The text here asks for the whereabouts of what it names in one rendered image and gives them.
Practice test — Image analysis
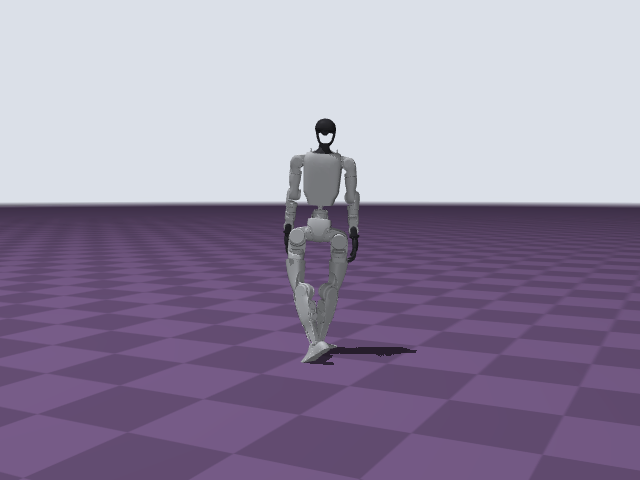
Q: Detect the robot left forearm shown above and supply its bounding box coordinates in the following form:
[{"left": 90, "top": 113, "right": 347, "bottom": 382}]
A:
[{"left": 283, "top": 188, "right": 298, "bottom": 231}]

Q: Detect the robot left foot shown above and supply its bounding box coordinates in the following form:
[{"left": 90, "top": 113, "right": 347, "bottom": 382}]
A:
[{"left": 301, "top": 341, "right": 330, "bottom": 363}]

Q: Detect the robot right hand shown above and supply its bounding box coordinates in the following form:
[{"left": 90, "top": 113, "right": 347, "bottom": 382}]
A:
[{"left": 347, "top": 227, "right": 359, "bottom": 262}]

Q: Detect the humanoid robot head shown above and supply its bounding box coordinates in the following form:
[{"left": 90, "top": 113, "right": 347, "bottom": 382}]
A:
[{"left": 314, "top": 119, "right": 336, "bottom": 154}]

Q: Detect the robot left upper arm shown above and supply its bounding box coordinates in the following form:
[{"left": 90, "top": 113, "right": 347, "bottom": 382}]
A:
[{"left": 289, "top": 154, "right": 306, "bottom": 200}]

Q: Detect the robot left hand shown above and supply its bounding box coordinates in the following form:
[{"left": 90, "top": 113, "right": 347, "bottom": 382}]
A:
[{"left": 283, "top": 224, "right": 292, "bottom": 254}]

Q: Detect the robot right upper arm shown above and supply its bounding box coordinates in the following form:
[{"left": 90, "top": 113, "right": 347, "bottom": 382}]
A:
[{"left": 340, "top": 156, "right": 357, "bottom": 204}]

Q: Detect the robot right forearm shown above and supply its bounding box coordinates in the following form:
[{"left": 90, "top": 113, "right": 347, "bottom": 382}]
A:
[{"left": 347, "top": 192, "right": 360, "bottom": 234}]

